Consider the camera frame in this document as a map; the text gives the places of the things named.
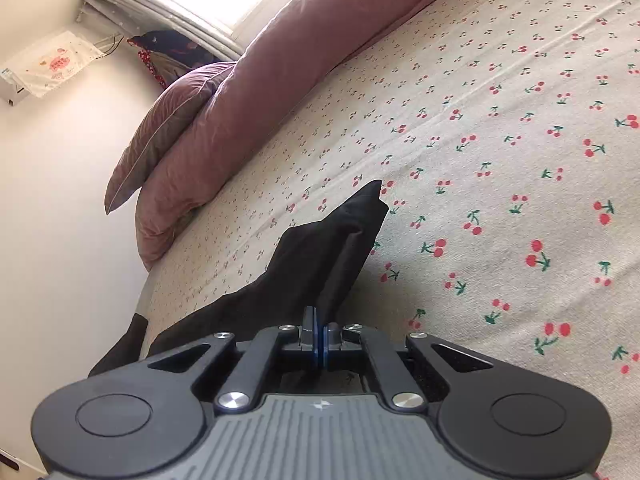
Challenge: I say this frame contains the covered wall air conditioner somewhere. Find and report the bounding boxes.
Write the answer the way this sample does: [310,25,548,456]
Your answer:
[1,30,103,106]

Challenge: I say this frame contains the beige curtain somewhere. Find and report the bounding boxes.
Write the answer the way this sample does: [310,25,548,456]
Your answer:
[81,0,244,62]

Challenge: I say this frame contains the pink grey pillow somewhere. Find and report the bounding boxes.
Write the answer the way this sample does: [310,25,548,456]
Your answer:
[104,62,234,214]

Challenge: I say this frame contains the pink duvet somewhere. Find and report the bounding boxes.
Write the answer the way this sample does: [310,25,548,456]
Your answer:
[136,0,435,269]

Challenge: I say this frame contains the cherry print bed sheet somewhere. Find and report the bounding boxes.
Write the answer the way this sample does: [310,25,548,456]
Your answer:
[143,0,639,479]

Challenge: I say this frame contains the black pants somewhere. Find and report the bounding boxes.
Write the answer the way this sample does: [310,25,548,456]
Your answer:
[86,179,392,391]

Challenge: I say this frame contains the hanging dark red clothes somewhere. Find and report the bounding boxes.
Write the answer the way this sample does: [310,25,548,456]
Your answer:
[127,30,220,89]

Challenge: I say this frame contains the grey mattress edge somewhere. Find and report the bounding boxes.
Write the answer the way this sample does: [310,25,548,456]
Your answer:
[136,262,165,356]

